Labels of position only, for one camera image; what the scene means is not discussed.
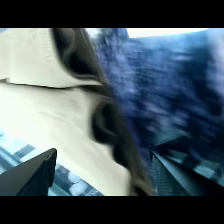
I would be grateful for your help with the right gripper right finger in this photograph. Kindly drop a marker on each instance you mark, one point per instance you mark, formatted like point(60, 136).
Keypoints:
point(180, 181)

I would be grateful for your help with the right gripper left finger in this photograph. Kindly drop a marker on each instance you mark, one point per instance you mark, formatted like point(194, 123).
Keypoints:
point(30, 178)

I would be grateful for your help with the brown T-shirt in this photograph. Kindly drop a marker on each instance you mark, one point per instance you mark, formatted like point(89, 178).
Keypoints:
point(50, 116)

